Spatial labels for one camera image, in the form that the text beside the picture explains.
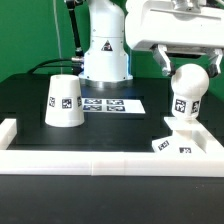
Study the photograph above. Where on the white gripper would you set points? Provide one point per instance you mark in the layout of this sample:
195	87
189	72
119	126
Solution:
157	24

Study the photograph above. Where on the white U-shaped fence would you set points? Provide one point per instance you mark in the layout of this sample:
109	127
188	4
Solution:
31	162

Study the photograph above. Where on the white marker sheet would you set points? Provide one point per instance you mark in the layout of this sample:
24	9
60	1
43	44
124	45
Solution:
113	105

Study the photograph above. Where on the white lamp bulb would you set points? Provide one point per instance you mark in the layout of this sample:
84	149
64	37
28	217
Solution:
189	84

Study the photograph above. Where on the white lamp base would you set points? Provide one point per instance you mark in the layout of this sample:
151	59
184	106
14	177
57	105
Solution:
181	140

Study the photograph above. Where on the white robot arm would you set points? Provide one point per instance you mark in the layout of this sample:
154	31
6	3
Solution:
105	62

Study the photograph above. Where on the white lamp shade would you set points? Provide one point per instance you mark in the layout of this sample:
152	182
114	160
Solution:
64	103

